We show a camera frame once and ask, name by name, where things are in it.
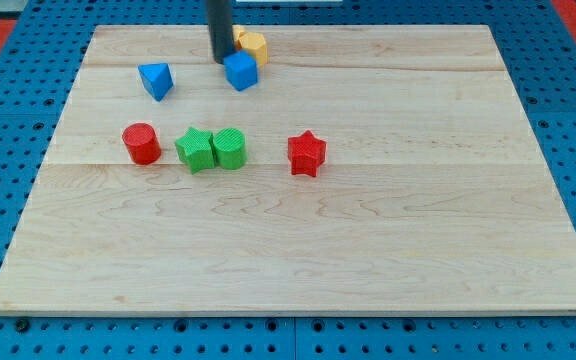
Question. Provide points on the light wooden board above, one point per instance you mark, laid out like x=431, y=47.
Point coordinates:
x=434, y=198

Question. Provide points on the blue cube block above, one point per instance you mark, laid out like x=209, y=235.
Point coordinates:
x=241, y=70

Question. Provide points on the green cylinder block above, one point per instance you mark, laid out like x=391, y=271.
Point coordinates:
x=230, y=148

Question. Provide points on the yellow heart block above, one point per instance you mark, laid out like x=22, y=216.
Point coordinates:
x=238, y=31

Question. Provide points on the red cylinder block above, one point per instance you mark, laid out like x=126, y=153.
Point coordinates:
x=142, y=144

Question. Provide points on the green star block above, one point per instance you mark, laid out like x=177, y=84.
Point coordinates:
x=195, y=149

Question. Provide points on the red star block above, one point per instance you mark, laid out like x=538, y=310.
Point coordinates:
x=306, y=153

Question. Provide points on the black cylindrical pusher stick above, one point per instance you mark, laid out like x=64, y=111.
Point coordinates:
x=219, y=21

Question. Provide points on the blue triangle block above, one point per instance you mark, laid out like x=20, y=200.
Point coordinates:
x=156, y=79

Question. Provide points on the yellow hexagon block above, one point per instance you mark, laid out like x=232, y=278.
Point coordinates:
x=256, y=46

